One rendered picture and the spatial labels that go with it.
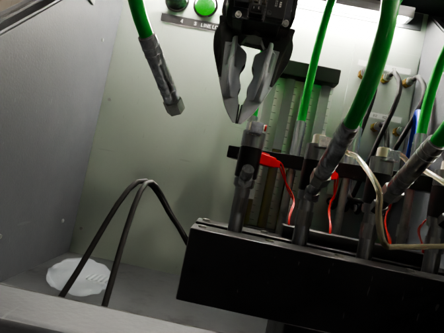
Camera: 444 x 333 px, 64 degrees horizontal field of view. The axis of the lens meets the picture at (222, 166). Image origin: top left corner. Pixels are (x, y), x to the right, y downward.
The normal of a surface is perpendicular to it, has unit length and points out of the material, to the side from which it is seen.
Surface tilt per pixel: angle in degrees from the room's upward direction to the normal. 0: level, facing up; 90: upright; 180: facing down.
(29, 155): 90
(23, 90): 90
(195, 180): 90
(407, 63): 90
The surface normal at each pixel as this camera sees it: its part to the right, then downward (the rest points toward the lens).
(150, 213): -0.03, -0.04
